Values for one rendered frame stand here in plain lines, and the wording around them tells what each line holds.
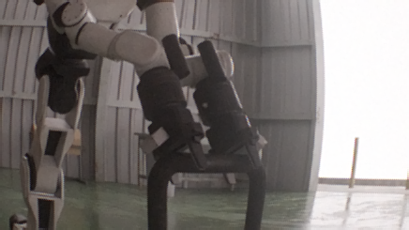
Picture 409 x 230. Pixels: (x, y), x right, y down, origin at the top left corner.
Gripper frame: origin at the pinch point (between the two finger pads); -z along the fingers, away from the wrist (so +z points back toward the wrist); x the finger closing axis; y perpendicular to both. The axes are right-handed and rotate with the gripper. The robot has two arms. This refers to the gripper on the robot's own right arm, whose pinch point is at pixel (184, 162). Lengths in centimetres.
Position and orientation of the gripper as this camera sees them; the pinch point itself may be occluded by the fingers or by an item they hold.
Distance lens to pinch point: 122.4
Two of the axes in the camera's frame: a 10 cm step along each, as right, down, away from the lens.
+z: -3.3, -8.7, 3.6
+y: 6.5, 0.7, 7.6
